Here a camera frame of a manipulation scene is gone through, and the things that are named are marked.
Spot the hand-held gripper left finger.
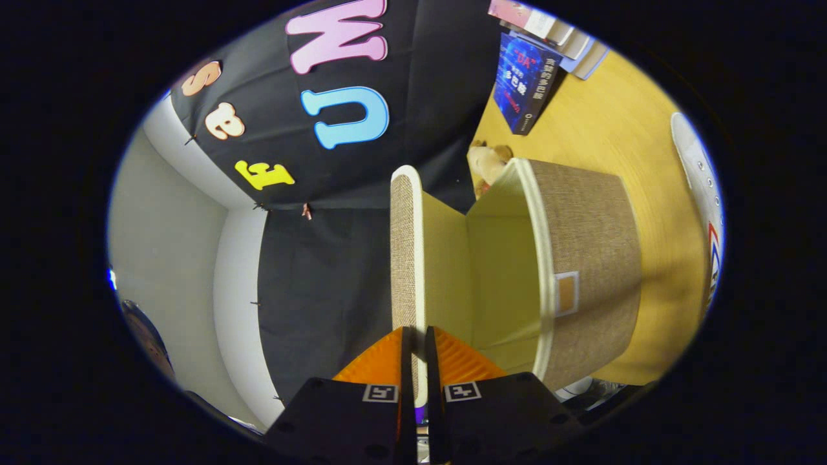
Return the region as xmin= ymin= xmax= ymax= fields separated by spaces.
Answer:
xmin=265 ymin=326 xmax=416 ymax=465

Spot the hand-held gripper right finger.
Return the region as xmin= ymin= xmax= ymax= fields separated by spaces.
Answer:
xmin=425 ymin=326 xmax=582 ymax=465

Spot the beige fabric storage box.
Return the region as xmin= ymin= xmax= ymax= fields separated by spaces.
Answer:
xmin=390 ymin=157 xmax=642 ymax=414

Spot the white canvas shoe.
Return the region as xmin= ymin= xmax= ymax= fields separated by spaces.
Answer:
xmin=670 ymin=112 xmax=726 ymax=320

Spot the brown plush toy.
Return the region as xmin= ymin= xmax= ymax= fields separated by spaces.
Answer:
xmin=466 ymin=141 xmax=514 ymax=200

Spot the dark blue book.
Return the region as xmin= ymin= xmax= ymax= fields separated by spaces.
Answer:
xmin=493 ymin=32 xmax=561 ymax=136

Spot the light blue cover book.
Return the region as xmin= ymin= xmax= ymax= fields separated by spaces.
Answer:
xmin=561 ymin=40 xmax=611 ymax=81

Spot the grey cover book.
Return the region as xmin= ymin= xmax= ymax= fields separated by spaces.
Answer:
xmin=530 ymin=19 xmax=595 ymax=62

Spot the pink cover book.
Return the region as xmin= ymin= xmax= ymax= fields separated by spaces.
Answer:
xmin=488 ymin=0 xmax=558 ymax=39

